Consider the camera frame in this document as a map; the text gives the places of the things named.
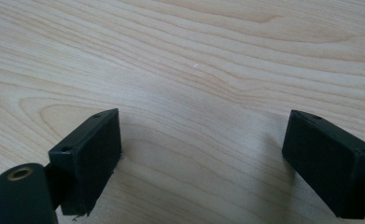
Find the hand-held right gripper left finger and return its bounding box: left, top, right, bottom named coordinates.
left=48, top=108, right=122, bottom=217

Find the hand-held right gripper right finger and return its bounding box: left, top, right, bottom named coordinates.
left=281, top=109, right=365, bottom=219

